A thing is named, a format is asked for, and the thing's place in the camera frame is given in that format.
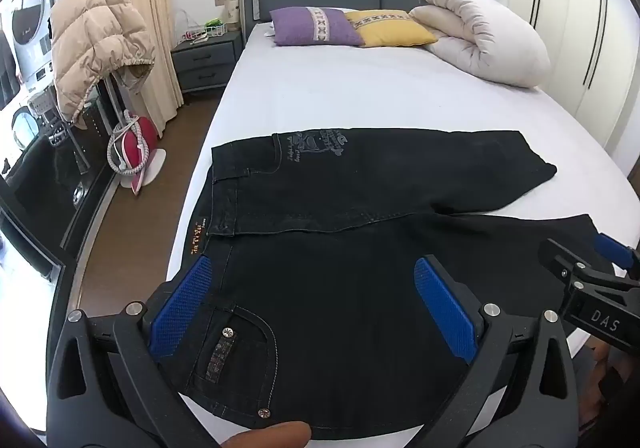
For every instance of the person's right forearm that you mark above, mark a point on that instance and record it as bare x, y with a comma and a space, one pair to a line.
600, 378

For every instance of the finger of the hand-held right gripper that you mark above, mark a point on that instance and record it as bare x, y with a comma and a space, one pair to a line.
557, 255
615, 250

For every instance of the folded white duvet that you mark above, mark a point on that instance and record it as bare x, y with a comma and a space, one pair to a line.
480, 33

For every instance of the glass sliding door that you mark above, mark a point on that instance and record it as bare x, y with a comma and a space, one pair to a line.
30, 28

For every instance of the beige puffer jacket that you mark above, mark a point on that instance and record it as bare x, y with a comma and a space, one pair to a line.
95, 38

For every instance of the white wardrobe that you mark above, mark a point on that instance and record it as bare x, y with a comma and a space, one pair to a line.
575, 28

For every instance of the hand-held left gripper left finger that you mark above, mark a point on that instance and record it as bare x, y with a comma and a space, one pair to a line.
182, 310

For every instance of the red appliance on white stand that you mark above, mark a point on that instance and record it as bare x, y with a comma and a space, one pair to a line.
137, 148

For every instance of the grey nightstand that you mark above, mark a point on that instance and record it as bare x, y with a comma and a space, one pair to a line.
205, 63

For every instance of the yellow pillow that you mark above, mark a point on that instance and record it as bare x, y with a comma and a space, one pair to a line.
390, 28

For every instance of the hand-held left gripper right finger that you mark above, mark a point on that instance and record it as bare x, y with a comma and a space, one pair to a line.
445, 310

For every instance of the purple pillow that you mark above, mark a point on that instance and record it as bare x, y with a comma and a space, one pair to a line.
315, 27

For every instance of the person's left hand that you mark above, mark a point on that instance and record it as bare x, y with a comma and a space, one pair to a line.
270, 435

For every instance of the black pants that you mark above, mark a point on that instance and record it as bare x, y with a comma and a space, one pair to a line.
350, 278

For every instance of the white bed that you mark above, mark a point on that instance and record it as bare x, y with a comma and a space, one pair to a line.
325, 93

